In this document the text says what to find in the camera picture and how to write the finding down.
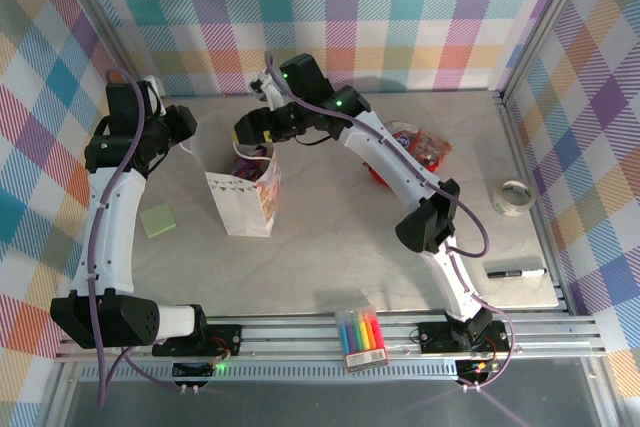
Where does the purple snack bag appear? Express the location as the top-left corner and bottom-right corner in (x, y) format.
(232, 145), (271, 178)

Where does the paper gift bag animal print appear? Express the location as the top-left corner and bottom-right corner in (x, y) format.
(178, 116), (283, 238)

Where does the red snack bag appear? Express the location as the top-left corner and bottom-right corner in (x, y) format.
(364, 120), (453, 188)

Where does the green sticky note pad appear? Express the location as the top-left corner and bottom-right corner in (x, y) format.
(139, 204), (177, 239)

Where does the coloured marker pack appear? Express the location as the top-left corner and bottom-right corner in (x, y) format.
(333, 304), (390, 374)

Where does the black controller board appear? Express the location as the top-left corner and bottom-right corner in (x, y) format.
(457, 359), (501, 378)
(171, 361), (221, 381)

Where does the clear tape roll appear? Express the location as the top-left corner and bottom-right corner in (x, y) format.
(493, 178), (535, 218)

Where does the black marker pen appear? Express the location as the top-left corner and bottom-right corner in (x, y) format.
(486, 266), (547, 279)

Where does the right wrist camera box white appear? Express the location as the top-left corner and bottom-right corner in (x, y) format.
(248, 74), (284, 111)

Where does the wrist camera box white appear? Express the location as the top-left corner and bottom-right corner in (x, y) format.
(138, 74), (166, 101)
(248, 74), (284, 111)

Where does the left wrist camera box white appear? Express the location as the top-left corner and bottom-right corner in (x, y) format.
(138, 74), (166, 101)

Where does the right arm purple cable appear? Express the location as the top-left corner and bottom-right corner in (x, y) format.
(263, 50), (516, 391)

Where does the aluminium frame post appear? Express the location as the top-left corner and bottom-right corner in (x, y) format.
(57, 0), (154, 111)
(499, 0), (599, 103)

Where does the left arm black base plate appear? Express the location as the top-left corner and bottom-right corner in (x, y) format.
(152, 324), (244, 358)

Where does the aluminium mounting rail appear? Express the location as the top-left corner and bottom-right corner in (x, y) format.
(54, 314), (609, 363)

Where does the aluminium side rail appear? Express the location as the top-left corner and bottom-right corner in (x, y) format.
(497, 91), (574, 316)

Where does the perforated metal cable duct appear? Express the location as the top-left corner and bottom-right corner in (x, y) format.
(79, 364), (591, 382)

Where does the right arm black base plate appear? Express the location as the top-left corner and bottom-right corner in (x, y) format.
(417, 320), (511, 354)

